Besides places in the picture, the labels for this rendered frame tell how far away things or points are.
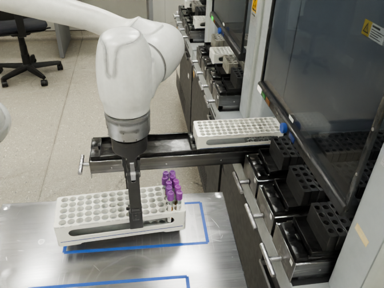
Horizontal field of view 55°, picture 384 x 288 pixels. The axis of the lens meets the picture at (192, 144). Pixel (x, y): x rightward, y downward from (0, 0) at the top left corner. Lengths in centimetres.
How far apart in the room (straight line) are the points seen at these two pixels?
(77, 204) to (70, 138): 193
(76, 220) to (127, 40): 43
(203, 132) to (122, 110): 58
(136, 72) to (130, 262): 45
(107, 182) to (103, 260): 150
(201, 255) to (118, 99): 43
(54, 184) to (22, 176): 23
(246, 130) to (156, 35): 57
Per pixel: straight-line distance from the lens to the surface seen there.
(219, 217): 99
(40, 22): 361
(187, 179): 237
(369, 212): 81
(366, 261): 85
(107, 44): 67
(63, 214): 90
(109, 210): 89
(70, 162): 259
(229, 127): 127
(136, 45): 66
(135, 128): 72
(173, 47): 80
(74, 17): 84
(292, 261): 96
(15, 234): 103
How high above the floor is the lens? 153
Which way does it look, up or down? 35 degrees down
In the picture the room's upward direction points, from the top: 2 degrees clockwise
